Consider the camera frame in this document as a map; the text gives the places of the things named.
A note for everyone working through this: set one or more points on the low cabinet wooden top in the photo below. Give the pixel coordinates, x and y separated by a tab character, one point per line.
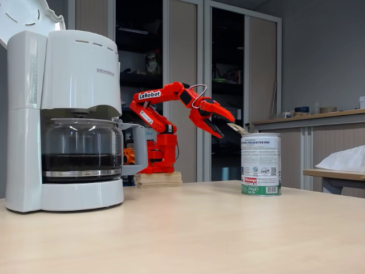
328	148

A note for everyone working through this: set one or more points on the beige tape roll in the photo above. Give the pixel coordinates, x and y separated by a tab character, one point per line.
328	110

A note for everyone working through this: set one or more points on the dark blue tape roll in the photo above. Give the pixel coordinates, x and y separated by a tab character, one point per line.
301	109

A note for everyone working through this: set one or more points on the red robot arm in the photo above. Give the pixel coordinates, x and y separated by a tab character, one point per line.
166	148

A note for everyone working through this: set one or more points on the wooden base block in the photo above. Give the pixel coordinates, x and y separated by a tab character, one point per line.
159	179

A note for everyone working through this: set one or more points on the white drip coffee maker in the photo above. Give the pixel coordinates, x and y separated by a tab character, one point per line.
71	71

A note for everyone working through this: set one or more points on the white plastic bag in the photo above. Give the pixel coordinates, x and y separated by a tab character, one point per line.
345	160

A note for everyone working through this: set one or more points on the green white carton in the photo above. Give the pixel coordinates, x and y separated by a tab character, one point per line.
152	64

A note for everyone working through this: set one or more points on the white green coffee can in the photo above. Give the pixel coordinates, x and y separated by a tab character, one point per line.
261	160

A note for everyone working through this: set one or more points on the small white container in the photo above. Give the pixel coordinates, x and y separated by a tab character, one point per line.
286	114

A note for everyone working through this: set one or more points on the light blue container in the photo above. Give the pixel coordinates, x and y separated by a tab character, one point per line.
226	174

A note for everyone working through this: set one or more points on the grey tall cabinet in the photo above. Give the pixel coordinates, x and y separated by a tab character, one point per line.
262	57

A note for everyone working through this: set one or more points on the side table wooden top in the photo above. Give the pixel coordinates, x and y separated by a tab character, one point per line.
336	174

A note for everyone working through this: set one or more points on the orange printed part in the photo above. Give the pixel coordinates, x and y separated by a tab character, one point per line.
129	156

